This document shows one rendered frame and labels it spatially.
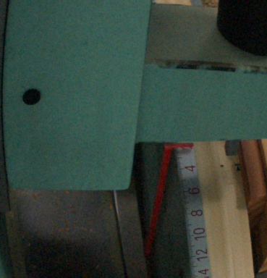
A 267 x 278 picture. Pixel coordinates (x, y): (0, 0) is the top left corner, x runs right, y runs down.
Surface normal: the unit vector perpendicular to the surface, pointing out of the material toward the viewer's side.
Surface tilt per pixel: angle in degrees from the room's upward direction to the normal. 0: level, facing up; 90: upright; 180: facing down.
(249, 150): 0
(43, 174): 90
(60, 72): 90
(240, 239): 0
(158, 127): 90
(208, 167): 0
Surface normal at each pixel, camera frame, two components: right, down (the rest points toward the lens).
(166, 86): 0.11, 0.75
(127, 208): 0.08, -0.66
